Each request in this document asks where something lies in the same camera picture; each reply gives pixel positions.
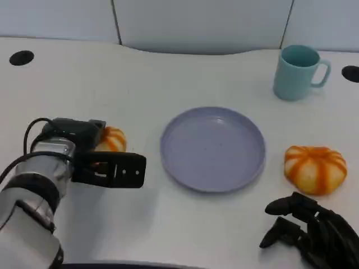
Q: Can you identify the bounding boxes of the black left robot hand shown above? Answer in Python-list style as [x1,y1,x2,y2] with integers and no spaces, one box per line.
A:
[42,118,107,154]

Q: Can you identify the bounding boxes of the pale green mug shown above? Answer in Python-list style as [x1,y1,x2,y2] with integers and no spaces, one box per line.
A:
[273,44,332,101]

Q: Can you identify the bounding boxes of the grey partition panel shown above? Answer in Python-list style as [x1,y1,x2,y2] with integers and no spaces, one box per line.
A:
[280,0,359,53]
[112,0,294,55]
[0,0,123,45]

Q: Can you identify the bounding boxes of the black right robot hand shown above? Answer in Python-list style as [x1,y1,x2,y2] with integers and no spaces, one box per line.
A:
[259,192,359,269]

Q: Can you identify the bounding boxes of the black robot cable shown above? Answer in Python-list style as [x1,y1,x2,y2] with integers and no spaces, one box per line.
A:
[24,117,54,156]
[0,152,71,180]

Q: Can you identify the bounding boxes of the lilac plate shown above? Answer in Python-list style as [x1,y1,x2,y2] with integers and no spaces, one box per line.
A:
[159,106,266,194]

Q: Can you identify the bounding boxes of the orange white toy bread roll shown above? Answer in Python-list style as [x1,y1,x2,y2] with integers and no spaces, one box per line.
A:
[284,145,348,196]
[96,126,127,154]

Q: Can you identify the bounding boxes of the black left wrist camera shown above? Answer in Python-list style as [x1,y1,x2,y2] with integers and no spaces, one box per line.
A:
[71,152,147,189]

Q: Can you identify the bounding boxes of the black table cable grommet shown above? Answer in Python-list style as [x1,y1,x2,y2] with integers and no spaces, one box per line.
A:
[8,50,35,67]
[341,66,359,83]

